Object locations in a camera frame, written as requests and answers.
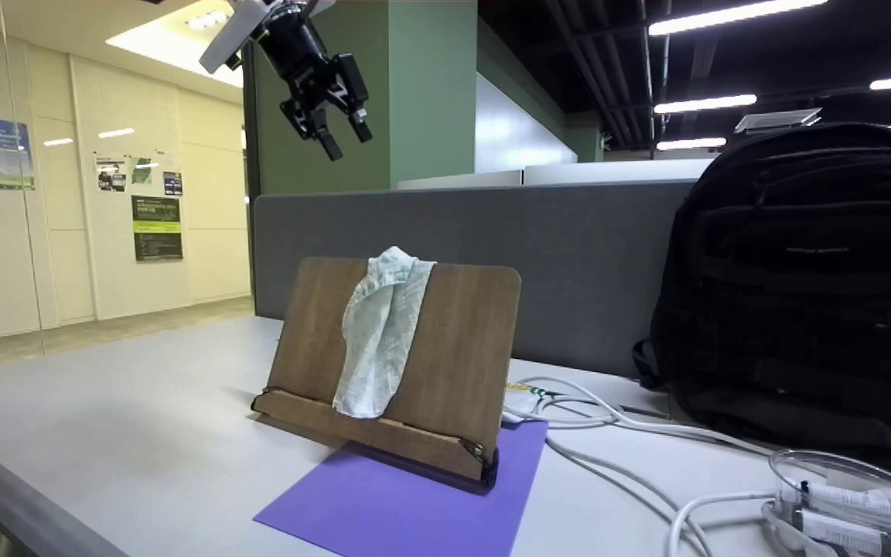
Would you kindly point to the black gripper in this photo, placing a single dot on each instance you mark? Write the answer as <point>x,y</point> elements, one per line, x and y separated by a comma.
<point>306,62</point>

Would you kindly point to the white plug adapters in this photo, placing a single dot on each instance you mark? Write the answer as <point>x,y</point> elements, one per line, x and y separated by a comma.
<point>848,516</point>

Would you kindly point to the wooden book stand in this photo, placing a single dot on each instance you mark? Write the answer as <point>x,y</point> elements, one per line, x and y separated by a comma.
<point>457,350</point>

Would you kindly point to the dark green wall poster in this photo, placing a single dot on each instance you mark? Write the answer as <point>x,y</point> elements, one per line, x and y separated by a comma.
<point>155,231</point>

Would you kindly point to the small photo wall notice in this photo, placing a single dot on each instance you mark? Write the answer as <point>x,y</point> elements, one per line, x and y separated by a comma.
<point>109,175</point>
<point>170,183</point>
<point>144,171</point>

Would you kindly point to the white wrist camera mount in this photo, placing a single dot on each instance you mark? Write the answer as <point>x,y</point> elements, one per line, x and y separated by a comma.
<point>234,32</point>

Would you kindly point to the white green patterned cloth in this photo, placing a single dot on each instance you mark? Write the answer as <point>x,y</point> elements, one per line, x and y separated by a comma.
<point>385,328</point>

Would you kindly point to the purple paper sheet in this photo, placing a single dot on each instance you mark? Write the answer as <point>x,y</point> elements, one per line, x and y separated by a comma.
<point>415,504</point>

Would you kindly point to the grey office partition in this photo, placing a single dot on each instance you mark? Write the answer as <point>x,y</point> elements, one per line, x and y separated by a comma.
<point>588,268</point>

